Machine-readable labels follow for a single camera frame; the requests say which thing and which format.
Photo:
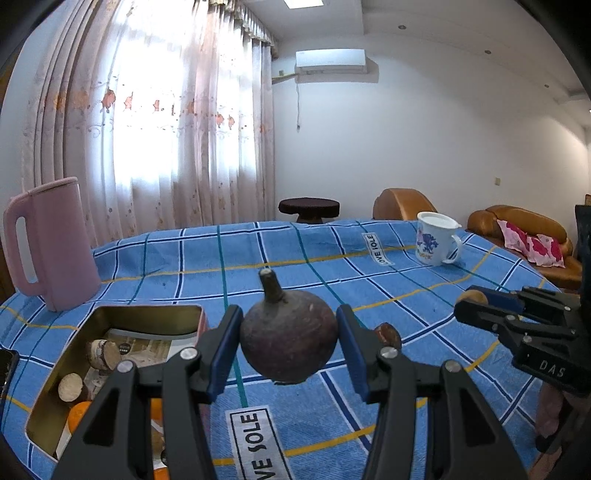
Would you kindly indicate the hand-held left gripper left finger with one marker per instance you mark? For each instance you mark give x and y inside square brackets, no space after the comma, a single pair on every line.
[226,353]

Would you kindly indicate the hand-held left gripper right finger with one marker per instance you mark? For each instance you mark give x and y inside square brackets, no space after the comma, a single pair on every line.
[353,353]

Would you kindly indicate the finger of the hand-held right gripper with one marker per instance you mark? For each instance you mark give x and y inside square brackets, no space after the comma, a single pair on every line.
[501,299]
[480,316]

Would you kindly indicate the small brown kiwi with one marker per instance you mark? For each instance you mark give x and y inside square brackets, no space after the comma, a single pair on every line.
[158,441]
[475,296]

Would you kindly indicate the large purple mangosteen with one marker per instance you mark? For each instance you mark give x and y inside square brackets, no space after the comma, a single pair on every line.
[288,332]

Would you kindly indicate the small orange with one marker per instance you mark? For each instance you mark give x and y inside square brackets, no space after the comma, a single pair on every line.
[157,409]
[161,474]

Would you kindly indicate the cut taro piece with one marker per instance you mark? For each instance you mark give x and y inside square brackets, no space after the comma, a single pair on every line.
[104,354]
[71,388]

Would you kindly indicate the large orange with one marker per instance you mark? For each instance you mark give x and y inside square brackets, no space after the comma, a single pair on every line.
[79,416]

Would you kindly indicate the gold metal tin box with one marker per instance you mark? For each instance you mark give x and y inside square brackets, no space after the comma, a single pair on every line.
[51,397]

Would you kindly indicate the dark brown water chestnut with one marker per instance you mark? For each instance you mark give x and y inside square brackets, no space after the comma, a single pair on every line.
[388,336]

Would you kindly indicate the pink floral pillow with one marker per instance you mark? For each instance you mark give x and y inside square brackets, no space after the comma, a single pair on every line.
[512,237]
[547,251]

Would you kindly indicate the brown leather sofa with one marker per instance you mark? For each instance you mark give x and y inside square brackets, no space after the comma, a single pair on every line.
[535,219]

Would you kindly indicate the white mug with blue print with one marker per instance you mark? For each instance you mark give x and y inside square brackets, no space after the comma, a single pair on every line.
[434,242]

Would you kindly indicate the blue checked tablecloth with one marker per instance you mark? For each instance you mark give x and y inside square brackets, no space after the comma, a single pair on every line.
[323,258]

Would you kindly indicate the brown leather chair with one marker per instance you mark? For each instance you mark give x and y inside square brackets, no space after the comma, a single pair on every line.
[399,205]

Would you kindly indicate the dark round wooden stool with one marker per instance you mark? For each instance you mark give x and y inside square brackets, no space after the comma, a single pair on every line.
[308,205]

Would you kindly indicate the pink electric kettle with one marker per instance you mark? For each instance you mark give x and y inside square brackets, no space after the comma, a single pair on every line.
[60,240]

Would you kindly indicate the sheer floral curtain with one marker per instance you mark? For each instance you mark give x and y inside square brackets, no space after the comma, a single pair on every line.
[152,115]

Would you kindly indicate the white air conditioner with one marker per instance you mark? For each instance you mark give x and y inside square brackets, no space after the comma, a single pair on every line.
[330,61]

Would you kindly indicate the square ceiling light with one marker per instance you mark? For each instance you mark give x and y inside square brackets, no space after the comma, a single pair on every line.
[307,2]

